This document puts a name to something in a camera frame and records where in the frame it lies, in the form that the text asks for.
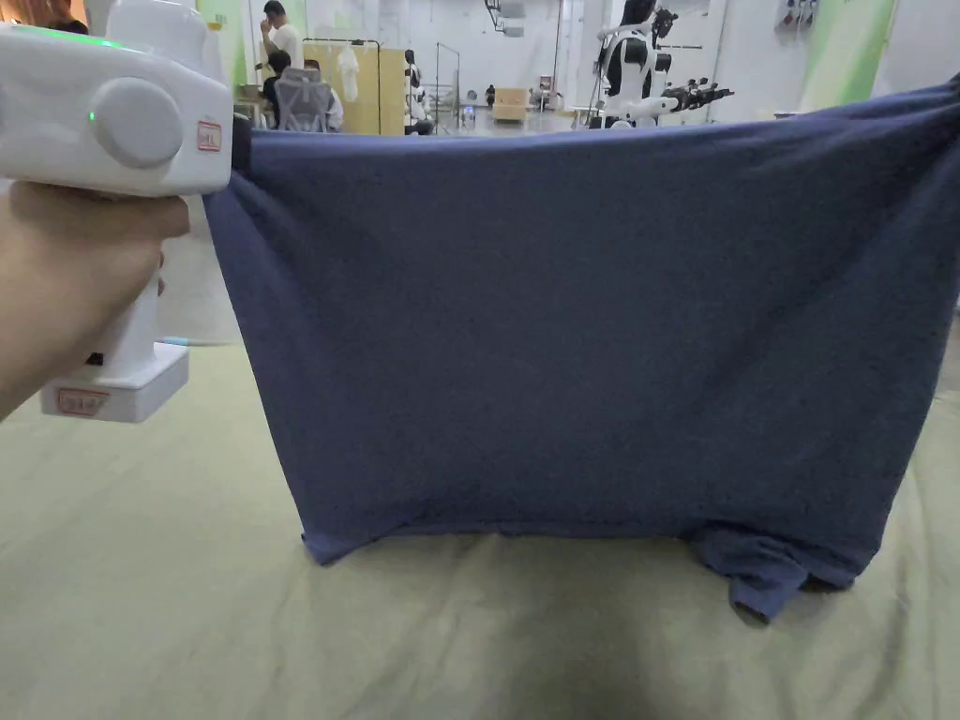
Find wooden cabinet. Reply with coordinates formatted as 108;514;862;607
490;87;530;125

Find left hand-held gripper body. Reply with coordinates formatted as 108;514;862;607
0;0;252;425

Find garment rack with white cloth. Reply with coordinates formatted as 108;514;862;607
303;38;385;136

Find grey mesh office chair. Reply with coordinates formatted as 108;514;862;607
273;67;335;135

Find person's left hand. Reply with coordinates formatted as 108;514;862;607
0;179;191;423

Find dark blue shirt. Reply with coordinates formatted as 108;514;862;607
202;71;960;625

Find white and black humanoid robot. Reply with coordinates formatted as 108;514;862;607
588;0;736;130

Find bed with pale green sheet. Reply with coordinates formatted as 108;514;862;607
0;303;960;720

